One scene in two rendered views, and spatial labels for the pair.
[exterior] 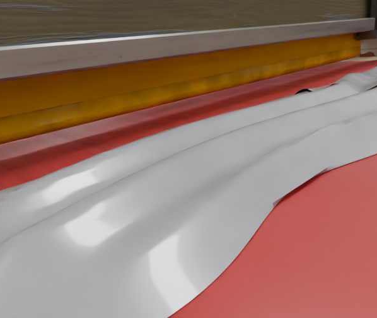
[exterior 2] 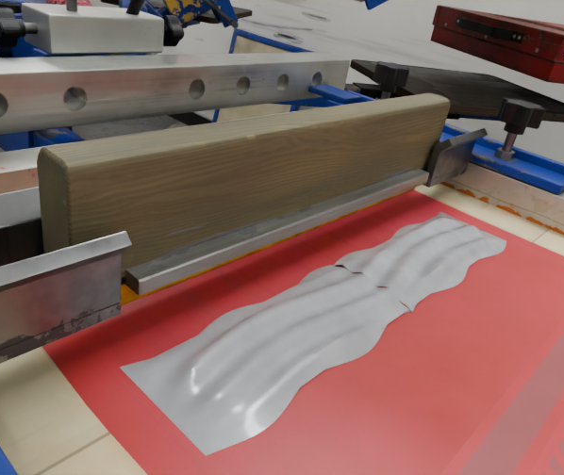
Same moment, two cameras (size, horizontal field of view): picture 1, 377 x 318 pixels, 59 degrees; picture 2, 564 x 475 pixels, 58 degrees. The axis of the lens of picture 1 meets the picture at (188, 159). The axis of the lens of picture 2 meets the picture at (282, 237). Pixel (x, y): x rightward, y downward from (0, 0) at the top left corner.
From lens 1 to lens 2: 0.21 m
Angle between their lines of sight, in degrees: 14
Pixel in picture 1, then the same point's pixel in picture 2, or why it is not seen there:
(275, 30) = (334, 211)
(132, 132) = (220, 291)
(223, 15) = (298, 201)
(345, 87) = (367, 280)
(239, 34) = (306, 222)
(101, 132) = (196, 284)
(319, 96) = (346, 289)
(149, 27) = (245, 222)
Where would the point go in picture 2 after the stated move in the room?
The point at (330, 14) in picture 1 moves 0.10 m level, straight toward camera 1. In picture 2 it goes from (389, 173) to (373, 217)
